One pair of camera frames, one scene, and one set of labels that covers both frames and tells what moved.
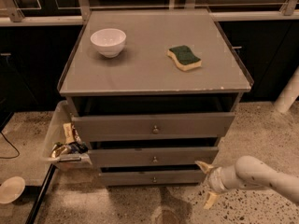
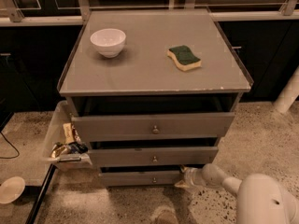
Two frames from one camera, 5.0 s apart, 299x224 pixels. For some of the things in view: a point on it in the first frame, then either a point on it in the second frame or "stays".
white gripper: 216,180 -> 192,175
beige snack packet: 68,133 stays
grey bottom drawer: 151,177 stays
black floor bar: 42,191 stays
